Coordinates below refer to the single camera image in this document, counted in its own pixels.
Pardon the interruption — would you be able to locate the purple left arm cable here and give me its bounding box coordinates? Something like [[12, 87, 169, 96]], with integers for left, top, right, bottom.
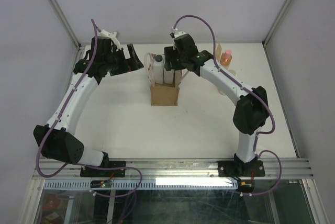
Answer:
[[35, 18, 143, 198]]

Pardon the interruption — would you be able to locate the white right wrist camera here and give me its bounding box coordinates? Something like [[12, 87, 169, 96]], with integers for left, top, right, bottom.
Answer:
[[170, 27, 186, 39]]

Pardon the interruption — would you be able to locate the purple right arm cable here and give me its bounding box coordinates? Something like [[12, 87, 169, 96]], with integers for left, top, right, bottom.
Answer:
[[171, 15, 283, 197]]

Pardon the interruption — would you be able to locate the white bottle black cap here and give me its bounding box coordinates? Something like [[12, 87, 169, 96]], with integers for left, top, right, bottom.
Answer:
[[163, 61, 174, 84], [153, 54, 164, 84]]

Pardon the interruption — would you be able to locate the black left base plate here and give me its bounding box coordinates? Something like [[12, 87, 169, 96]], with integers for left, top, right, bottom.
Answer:
[[80, 161, 126, 178]]

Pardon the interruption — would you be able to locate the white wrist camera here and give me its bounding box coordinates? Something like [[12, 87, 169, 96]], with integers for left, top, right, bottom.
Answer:
[[98, 29, 121, 49], [170, 27, 186, 39]]

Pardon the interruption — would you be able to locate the aluminium front rail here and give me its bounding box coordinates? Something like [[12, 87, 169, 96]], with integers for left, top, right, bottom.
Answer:
[[40, 158, 314, 180]]

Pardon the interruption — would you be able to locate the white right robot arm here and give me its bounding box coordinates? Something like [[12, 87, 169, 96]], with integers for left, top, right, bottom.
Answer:
[[164, 31, 269, 175]]

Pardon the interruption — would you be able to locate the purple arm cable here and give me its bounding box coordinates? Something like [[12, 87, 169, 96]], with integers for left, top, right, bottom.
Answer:
[[35, 18, 143, 198], [171, 15, 283, 197]]

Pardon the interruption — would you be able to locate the orange bottle pink cap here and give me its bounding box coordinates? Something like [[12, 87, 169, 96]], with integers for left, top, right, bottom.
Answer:
[[220, 50, 232, 69]]

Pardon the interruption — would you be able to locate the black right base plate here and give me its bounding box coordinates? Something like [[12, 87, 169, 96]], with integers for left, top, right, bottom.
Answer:
[[217, 159, 265, 177]]

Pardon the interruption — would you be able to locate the slotted cable duct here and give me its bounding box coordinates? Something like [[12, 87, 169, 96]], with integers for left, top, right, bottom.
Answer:
[[44, 177, 238, 191]]

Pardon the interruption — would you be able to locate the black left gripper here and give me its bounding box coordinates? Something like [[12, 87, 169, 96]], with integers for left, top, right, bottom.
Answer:
[[105, 44, 144, 76]]

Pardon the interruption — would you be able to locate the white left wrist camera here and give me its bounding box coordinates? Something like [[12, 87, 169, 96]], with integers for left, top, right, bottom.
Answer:
[[98, 29, 121, 49]]

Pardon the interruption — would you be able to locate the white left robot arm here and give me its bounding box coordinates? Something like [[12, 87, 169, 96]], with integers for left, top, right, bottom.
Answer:
[[33, 36, 144, 176]]

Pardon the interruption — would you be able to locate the cream round bottle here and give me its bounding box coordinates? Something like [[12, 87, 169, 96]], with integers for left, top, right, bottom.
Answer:
[[217, 69, 237, 96]]

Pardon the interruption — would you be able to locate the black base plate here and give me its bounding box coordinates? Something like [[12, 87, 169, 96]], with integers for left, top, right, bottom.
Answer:
[[217, 159, 265, 177], [80, 161, 126, 178]]

